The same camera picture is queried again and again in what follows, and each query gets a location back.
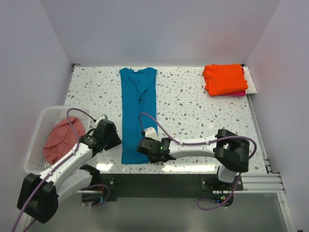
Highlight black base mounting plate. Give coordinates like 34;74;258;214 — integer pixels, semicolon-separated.
82;174;243;204

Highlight folded magenta t shirt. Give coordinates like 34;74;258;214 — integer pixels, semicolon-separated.
229;64;248;97

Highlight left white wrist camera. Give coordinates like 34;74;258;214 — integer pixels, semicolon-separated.
94;114;108;127

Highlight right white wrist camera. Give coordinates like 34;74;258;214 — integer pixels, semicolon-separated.
143;127;159;140

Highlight aluminium frame rails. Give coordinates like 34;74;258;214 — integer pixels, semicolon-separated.
241;174;285;193

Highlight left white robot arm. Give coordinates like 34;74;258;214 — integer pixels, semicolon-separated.
17;119;122;223

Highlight folded white t shirt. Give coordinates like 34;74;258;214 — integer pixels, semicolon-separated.
242;67;257;95

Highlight folded orange t shirt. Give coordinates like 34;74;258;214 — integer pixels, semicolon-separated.
203;64;241;97

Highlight pink t shirt in basket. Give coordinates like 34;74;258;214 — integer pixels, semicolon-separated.
42;118;77;165

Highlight white plastic laundry basket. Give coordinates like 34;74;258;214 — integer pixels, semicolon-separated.
24;106;91;174

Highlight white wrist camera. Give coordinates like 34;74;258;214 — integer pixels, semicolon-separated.
94;114;108;127
143;127;159;140

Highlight blue t shirt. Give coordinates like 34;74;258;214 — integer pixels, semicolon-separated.
119;67;157;164

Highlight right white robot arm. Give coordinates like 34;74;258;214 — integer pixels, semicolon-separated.
137;128;250;190

